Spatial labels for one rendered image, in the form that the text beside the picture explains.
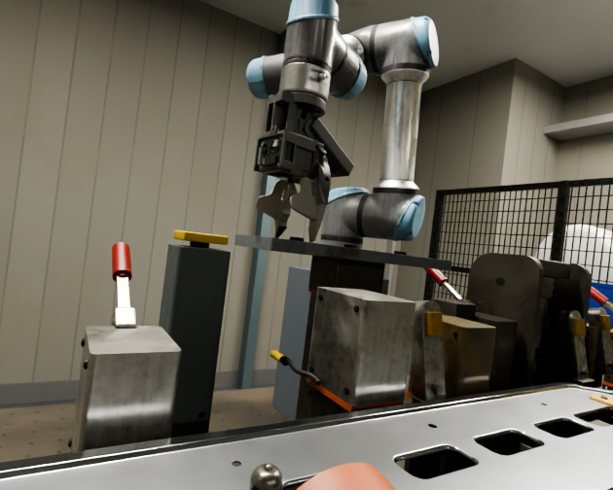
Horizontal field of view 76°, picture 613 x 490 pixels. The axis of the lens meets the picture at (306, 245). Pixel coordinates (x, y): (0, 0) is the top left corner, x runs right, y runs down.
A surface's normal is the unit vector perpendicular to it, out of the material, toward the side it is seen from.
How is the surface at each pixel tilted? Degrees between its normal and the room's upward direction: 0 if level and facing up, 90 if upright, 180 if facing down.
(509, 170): 90
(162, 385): 90
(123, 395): 90
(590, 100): 90
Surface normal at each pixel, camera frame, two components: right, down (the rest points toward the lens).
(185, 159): 0.51, 0.06
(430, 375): 0.53, -0.15
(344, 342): -0.85, -0.11
